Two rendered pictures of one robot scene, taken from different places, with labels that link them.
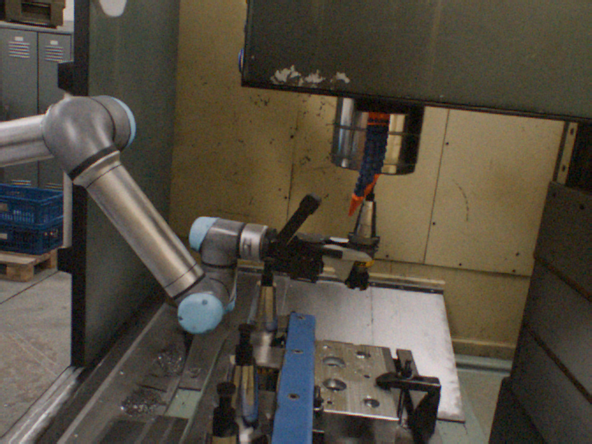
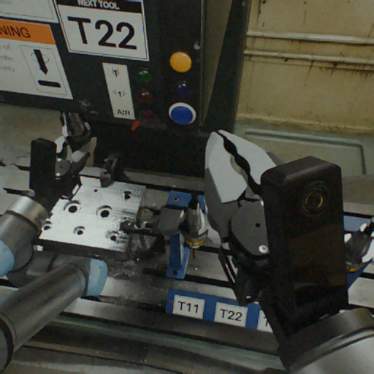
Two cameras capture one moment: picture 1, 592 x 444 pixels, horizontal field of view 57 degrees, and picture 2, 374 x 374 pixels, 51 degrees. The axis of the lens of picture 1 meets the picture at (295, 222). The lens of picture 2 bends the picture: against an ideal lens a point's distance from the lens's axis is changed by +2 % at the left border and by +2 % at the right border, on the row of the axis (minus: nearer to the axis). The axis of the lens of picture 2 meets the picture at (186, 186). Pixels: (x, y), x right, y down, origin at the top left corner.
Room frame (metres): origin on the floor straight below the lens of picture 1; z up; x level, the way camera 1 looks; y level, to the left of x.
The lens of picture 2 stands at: (0.64, 0.47, 1.93)
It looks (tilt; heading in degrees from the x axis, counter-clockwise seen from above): 53 degrees down; 280
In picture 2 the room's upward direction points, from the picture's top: 1 degrees counter-clockwise
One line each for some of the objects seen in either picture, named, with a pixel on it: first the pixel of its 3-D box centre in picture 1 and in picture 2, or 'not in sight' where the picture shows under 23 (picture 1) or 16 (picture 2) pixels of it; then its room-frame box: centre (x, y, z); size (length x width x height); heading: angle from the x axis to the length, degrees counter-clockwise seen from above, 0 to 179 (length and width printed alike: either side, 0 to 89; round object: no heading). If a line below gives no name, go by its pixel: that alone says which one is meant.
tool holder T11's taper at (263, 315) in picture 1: (264, 306); (194, 213); (0.70, 0.03, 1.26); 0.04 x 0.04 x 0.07
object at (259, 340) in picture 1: (261, 336); (193, 225); (0.70, 0.03, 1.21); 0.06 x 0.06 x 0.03
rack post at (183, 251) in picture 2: not in sight; (176, 237); (0.75, -0.03, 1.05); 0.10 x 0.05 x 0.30; 89
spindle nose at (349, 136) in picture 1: (376, 135); not in sight; (1.00, -0.13, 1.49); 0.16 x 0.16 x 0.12
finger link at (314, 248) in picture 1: (322, 249); (74, 163); (0.99, -0.06, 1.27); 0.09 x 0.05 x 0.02; 64
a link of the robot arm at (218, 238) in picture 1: (219, 239); (5, 245); (1.06, 0.15, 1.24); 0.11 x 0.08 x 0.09; 77
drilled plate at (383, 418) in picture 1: (332, 382); (89, 213); (1.03, -0.11, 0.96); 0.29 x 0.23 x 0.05; 179
